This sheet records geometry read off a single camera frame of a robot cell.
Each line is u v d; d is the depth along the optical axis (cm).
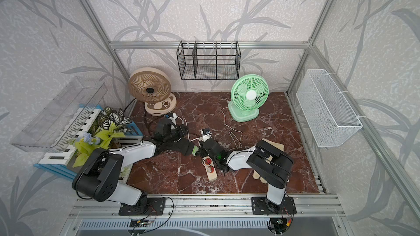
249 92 87
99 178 44
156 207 74
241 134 99
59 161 60
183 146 91
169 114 83
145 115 108
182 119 105
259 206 72
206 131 77
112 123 72
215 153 68
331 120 61
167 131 74
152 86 91
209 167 82
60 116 68
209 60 107
